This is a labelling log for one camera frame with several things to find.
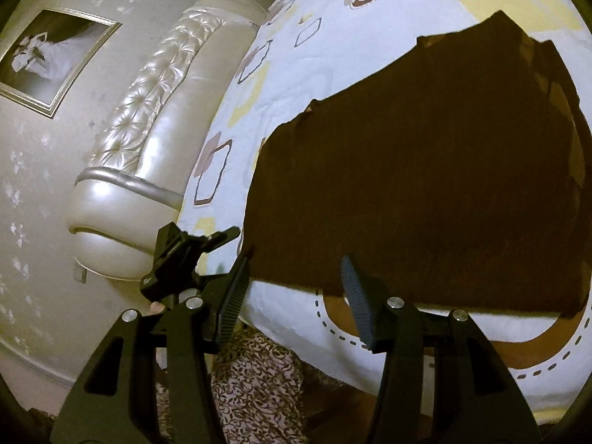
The framed wall picture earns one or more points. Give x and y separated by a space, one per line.
51 58

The white wall socket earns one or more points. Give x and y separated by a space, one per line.
81 274

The bed with printed sheet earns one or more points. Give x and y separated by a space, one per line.
296 78

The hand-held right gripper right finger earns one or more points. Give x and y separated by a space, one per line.
357 300

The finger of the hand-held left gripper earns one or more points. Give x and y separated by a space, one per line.
222 237
215 280

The brown patterned cloth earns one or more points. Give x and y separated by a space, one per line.
259 379

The brown argyle sweater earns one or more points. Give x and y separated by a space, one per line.
416 185

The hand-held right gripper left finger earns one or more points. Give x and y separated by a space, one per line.
233 298

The cream padded headboard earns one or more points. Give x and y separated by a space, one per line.
152 115

